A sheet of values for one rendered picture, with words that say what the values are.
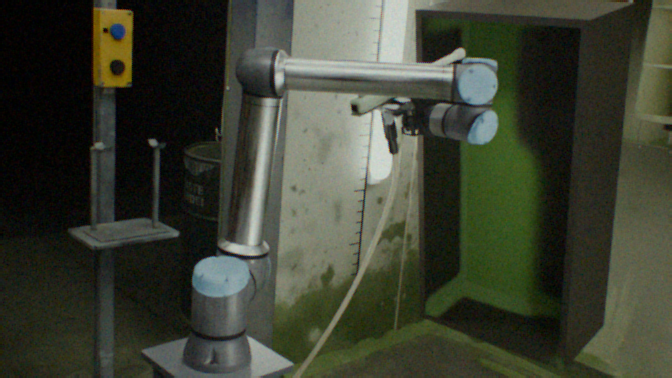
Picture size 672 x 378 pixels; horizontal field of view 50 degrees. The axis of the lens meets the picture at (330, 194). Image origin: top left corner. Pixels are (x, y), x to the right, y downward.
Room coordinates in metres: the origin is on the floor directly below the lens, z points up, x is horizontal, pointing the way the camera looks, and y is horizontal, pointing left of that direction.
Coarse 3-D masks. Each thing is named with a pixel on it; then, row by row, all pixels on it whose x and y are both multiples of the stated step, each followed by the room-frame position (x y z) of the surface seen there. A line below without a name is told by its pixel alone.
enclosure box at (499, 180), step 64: (448, 0) 2.65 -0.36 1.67; (512, 0) 2.57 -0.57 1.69; (576, 0) 2.49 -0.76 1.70; (448, 64) 2.69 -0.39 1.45; (512, 64) 2.69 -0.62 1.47; (576, 64) 2.53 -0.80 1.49; (512, 128) 2.72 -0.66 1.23; (576, 128) 2.18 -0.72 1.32; (448, 192) 2.77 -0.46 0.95; (512, 192) 2.75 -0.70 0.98; (576, 192) 2.20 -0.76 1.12; (448, 256) 2.81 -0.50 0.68; (512, 256) 2.79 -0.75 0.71; (576, 256) 2.26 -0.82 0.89; (448, 320) 2.65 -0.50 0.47; (512, 320) 2.63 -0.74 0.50; (576, 320) 2.34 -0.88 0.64
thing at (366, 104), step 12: (444, 60) 2.29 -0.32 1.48; (360, 96) 2.05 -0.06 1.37; (372, 96) 2.06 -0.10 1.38; (384, 96) 2.09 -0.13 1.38; (360, 108) 2.03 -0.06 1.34; (372, 108) 2.06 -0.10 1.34; (384, 120) 2.12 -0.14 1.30; (384, 132) 2.14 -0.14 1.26; (396, 132) 2.14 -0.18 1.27; (396, 144) 2.15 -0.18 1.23
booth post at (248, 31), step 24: (240, 0) 2.78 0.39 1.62; (264, 0) 2.73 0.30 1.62; (288, 0) 2.81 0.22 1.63; (240, 24) 2.78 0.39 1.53; (264, 24) 2.74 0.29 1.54; (288, 24) 2.82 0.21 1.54; (240, 48) 2.77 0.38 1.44; (288, 48) 2.82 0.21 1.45; (240, 96) 2.76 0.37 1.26; (264, 240) 2.78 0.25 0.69; (264, 288) 2.79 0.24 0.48; (264, 312) 2.80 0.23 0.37; (264, 336) 2.80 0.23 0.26
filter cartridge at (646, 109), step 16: (656, 0) 3.23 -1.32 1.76; (656, 16) 3.20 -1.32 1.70; (656, 32) 3.18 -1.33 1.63; (656, 48) 3.17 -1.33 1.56; (656, 64) 3.16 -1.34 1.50; (640, 80) 3.26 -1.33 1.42; (656, 80) 3.15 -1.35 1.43; (640, 96) 3.23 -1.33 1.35; (656, 96) 3.14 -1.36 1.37; (640, 112) 3.20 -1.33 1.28; (656, 112) 3.13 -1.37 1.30
